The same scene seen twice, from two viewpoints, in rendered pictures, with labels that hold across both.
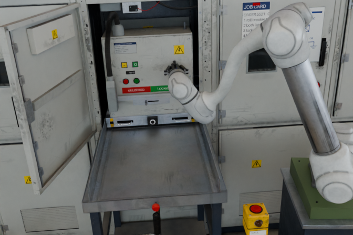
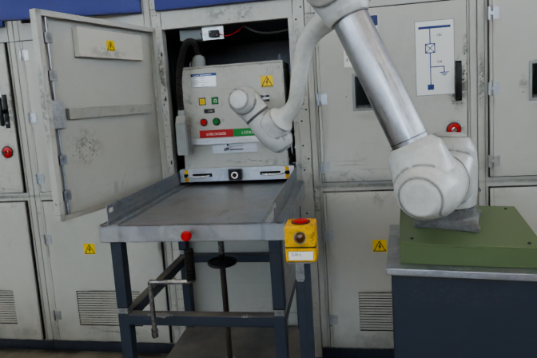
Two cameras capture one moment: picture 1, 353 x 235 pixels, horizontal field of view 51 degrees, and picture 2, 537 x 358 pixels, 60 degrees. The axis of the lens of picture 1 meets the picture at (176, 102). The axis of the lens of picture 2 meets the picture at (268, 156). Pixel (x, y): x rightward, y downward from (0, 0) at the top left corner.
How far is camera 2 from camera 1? 0.77 m
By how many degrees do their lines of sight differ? 20
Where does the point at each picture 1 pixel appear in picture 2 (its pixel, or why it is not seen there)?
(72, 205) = (136, 291)
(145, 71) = (226, 109)
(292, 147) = not seen: hidden behind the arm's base
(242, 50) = (306, 34)
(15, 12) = not seen: hidden behind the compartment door
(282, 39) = not seen: outside the picture
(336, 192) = (416, 194)
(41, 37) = (89, 41)
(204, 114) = (273, 134)
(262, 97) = (379, 145)
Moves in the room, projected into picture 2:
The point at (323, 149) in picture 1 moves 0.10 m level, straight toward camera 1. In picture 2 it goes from (399, 137) to (383, 141)
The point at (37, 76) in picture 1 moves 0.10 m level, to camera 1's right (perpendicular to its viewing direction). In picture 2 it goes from (80, 84) to (103, 81)
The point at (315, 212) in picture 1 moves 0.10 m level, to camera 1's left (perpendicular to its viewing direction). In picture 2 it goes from (408, 252) to (371, 252)
